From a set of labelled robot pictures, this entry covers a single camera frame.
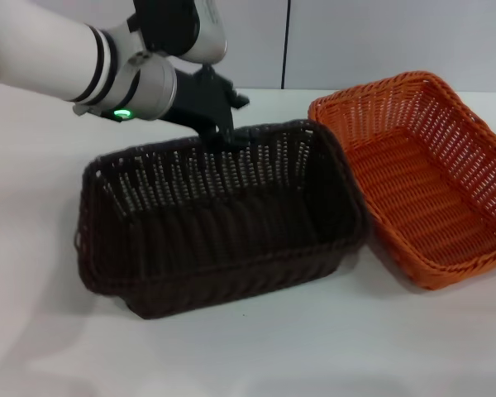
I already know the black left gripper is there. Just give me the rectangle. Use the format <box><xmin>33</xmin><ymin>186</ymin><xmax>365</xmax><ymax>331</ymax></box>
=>
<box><xmin>160</xmin><ymin>64</ymin><xmax>254</xmax><ymax>156</ymax></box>

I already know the dark brown wicker basket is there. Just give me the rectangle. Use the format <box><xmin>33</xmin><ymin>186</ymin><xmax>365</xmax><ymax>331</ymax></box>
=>
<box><xmin>73</xmin><ymin>118</ymin><xmax>370</xmax><ymax>321</ymax></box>

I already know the orange wicker basket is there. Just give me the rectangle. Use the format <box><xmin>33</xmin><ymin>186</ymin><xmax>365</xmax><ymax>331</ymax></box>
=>
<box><xmin>308</xmin><ymin>70</ymin><xmax>496</xmax><ymax>291</ymax></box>

